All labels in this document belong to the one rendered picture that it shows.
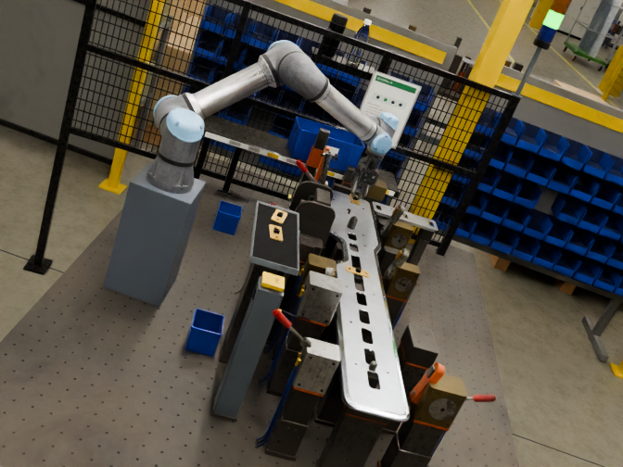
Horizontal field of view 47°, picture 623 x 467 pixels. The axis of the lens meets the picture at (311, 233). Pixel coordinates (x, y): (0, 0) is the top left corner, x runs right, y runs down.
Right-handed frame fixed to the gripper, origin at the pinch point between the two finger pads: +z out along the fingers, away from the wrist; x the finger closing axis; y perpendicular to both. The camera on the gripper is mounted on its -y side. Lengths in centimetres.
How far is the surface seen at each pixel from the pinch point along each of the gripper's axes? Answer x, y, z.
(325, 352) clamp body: -16, 107, 0
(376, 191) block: 12.9, -23.3, 5.0
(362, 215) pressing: 6.1, -2.0, 8.2
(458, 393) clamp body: 21, 109, 0
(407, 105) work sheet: 18, -55, -26
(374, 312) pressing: 4, 70, 7
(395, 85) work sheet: 10, -55, -33
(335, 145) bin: -8.9, -35.8, -4.2
